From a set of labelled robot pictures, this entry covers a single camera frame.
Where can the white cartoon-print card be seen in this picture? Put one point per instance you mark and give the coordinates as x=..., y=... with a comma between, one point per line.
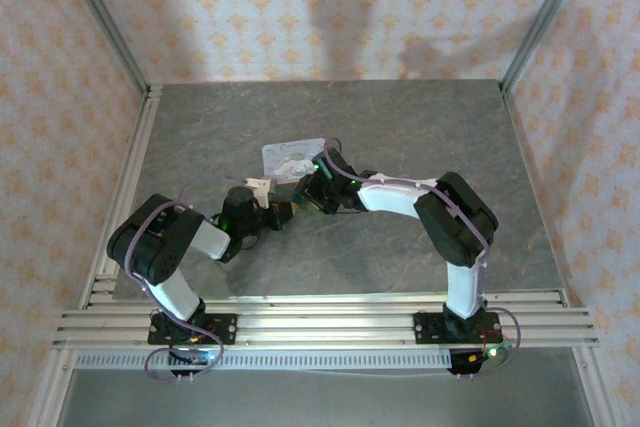
x=290, y=157

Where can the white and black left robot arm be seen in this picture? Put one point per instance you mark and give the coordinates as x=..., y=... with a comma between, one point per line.
x=160, y=242

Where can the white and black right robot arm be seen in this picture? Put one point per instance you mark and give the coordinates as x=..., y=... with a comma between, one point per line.
x=450, y=227

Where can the grey stone-pattern table mat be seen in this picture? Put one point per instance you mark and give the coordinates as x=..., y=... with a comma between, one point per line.
x=350, y=112

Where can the small circuit board green LED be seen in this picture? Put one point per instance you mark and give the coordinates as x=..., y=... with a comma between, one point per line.
x=202, y=358
x=492, y=353

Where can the narrow aluminium frame rail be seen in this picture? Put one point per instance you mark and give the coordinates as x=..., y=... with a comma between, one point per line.
x=325, y=299

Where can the aluminium side frame rail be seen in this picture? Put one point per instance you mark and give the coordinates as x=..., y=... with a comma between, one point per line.
x=127, y=187

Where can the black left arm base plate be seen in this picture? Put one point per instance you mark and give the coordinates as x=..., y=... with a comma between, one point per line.
x=225, y=328

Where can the wide aluminium mounting rail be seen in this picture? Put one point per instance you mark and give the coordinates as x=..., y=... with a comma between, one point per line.
x=325, y=327

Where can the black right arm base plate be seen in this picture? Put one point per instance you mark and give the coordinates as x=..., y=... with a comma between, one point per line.
x=430, y=329

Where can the aluminium frame post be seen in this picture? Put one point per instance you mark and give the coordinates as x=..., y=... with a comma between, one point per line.
x=545, y=17
x=104, y=17

